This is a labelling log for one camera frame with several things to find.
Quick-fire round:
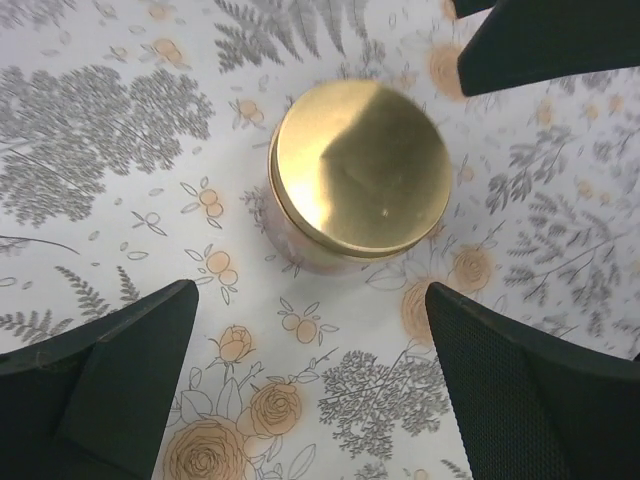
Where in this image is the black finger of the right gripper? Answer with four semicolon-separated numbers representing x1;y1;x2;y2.
457;0;639;96
453;0;495;19

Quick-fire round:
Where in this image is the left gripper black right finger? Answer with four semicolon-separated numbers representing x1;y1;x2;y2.
425;282;639;479

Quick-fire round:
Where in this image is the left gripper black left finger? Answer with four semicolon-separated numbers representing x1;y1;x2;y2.
1;280;199;479

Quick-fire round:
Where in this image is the round wooden jar lid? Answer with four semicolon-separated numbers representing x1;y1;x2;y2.
270;79;452;258

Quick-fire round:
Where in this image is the floral patterned table mat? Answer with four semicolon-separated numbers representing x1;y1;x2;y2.
1;1;639;479

